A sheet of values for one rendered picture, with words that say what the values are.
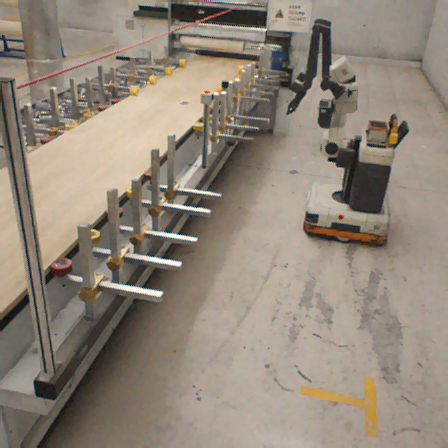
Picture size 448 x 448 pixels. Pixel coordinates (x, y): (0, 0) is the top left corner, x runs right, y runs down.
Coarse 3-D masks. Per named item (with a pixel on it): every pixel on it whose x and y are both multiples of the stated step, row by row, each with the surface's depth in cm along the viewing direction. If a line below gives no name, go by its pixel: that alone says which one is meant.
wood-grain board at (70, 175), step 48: (144, 96) 431; (192, 96) 441; (48, 144) 313; (96, 144) 319; (144, 144) 324; (0, 192) 250; (48, 192) 253; (96, 192) 256; (0, 240) 210; (48, 240) 212; (0, 288) 181
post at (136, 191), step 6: (132, 180) 222; (138, 180) 222; (132, 186) 224; (138, 186) 223; (132, 192) 225; (138, 192) 225; (132, 198) 227; (138, 198) 226; (132, 204) 228; (138, 204) 228; (132, 210) 230; (138, 210) 229; (132, 216) 231; (138, 216) 231; (132, 222) 233; (138, 222) 232; (138, 228) 234; (138, 246) 239; (138, 252) 240
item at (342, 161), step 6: (348, 138) 397; (348, 144) 391; (342, 150) 382; (348, 150) 382; (354, 150) 384; (342, 156) 384; (348, 156) 382; (336, 162) 401; (342, 162) 386; (348, 162) 385; (342, 168) 389
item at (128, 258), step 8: (96, 248) 221; (96, 256) 221; (104, 256) 220; (128, 256) 217; (136, 256) 218; (144, 256) 218; (144, 264) 217; (152, 264) 216; (160, 264) 215; (168, 264) 214; (176, 264) 214
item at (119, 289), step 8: (64, 280) 198; (72, 280) 197; (80, 280) 197; (104, 288) 195; (112, 288) 194; (120, 288) 194; (128, 288) 194; (136, 288) 194; (128, 296) 194; (136, 296) 193; (144, 296) 192; (152, 296) 192; (160, 296) 191
